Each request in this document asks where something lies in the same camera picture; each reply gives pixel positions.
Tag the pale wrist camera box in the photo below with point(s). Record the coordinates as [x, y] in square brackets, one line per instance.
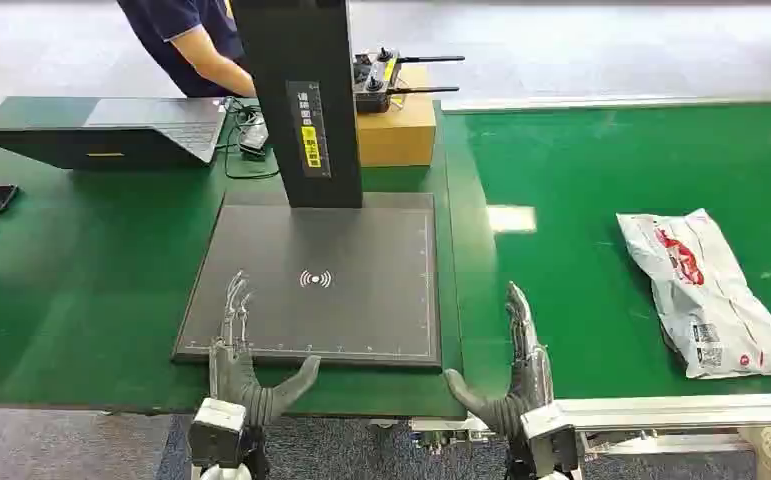
[216, 430]
[550, 437]

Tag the white plastic parcel bag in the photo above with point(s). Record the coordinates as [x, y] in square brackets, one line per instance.
[706, 298]

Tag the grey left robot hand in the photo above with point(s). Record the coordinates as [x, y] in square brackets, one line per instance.
[236, 378]

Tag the dark grey laptop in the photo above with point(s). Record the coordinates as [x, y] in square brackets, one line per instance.
[160, 126]

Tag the black scanner stand with base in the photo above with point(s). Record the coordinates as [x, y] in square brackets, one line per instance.
[332, 291]

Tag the green conveyor belt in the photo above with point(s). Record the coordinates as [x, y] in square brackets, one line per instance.
[577, 166]

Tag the black remote controller with antennas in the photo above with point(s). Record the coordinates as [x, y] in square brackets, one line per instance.
[375, 79]

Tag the grey power adapter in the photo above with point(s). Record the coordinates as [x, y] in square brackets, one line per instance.
[253, 137]

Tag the person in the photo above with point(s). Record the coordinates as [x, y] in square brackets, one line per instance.
[166, 33]

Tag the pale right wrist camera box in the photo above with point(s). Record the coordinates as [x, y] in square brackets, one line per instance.
[550, 437]

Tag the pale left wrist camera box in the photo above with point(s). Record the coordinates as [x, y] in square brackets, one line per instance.
[216, 430]

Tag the green table mat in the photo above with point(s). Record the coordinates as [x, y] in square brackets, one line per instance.
[93, 298]

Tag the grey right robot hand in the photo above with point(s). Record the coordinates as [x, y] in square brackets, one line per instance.
[531, 381]

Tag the brown cardboard box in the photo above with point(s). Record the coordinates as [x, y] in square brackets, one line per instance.
[398, 136]

